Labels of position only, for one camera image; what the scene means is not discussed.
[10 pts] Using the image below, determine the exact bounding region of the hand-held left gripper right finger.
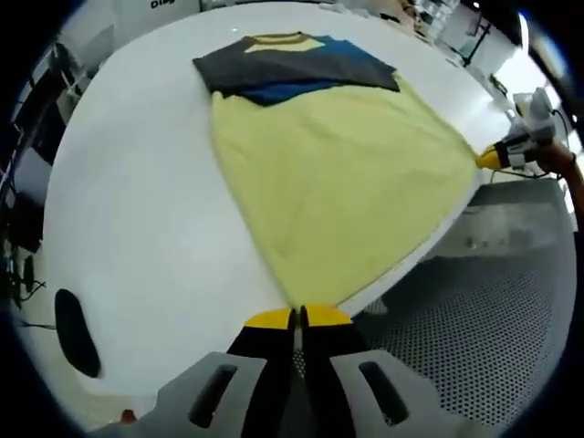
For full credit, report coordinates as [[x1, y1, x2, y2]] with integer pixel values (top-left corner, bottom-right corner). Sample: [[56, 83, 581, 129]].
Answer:
[[299, 304, 457, 438]]

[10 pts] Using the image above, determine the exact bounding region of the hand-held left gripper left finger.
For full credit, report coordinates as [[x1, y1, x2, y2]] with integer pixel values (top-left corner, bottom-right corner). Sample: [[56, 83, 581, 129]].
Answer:
[[90, 308, 297, 438]]

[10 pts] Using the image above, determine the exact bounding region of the yellow blue grey garment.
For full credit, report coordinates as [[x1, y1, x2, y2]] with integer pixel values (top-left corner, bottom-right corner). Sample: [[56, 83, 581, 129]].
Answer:
[[192, 30, 480, 308]]

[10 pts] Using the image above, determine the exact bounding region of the black tripod stand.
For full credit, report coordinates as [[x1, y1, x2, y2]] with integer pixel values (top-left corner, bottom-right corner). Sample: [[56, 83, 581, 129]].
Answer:
[[455, 17, 493, 68]]

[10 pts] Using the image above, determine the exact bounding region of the black oval table grommet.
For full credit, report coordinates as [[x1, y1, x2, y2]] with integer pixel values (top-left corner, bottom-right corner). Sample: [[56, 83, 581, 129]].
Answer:
[[54, 288, 102, 380]]

